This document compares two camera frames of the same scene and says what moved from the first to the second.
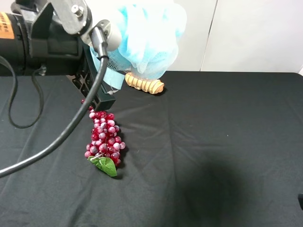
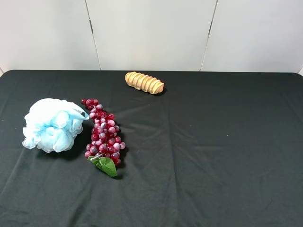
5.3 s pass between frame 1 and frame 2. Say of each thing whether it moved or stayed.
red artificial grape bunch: stayed
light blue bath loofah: moved
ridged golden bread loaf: stayed
